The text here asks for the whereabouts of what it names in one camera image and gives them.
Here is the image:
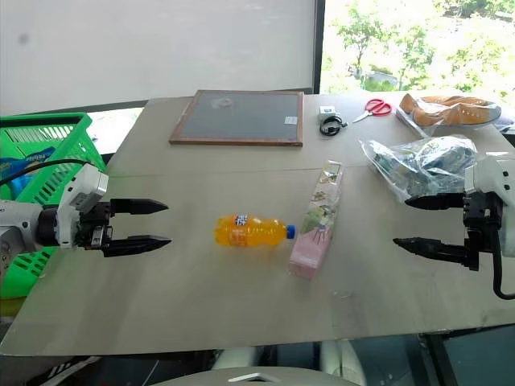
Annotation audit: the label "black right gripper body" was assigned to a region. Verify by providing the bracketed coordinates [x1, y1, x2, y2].
[461, 191, 505, 272]

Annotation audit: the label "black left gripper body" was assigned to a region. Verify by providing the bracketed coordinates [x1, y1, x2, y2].
[74, 199, 114, 251]

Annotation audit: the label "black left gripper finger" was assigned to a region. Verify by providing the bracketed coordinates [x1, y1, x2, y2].
[109, 197, 169, 216]
[101, 235, 173, 258]

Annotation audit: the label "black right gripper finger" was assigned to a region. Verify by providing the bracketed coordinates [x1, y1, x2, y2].
[404, 192, 466, 211]
[392, 236, 470, 267]

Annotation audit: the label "green plastic basket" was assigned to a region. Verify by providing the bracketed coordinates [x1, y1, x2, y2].
[0, 112, 108, 299]

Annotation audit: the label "clear bag of packets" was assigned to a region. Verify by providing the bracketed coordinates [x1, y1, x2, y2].
[358, 134, 479, 204]

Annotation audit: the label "orange shoes in bag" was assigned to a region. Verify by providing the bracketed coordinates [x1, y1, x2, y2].
[394, 92, 503, 138]

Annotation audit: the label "blue snack bag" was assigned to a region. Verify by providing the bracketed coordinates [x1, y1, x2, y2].
[0, 145, 57, 181]

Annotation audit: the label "pink snack box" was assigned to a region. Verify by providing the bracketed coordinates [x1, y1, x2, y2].
[288, 160, 347, 281]

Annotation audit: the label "orange soda bottle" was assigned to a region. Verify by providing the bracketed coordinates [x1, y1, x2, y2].
[212, 213, 298, 248]

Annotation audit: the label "wood framed blackboard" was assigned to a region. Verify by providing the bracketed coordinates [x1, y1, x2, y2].
[168, 89, 304, 147]

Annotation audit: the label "black sneaker white stripes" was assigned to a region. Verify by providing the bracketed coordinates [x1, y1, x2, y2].
[28, 355, 101, 386]

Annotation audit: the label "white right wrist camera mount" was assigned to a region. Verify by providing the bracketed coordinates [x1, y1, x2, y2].
[464, 154, 515, 258]

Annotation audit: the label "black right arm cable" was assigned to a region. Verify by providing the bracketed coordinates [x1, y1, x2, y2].
[492, 224, 515, 301]

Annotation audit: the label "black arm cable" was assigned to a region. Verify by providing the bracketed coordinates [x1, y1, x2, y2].
[492, 224, 515, 301]
[0, 158, 86, 187]

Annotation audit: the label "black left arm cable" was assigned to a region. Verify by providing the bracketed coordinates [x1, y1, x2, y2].
[0, 158, 86, 187]

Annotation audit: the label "red handled scissors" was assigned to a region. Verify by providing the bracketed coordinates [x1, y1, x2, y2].
[352, 98, 393, 124]

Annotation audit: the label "white charger with black cable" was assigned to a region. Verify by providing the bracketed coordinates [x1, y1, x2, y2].
[319, 105, 348, 137]

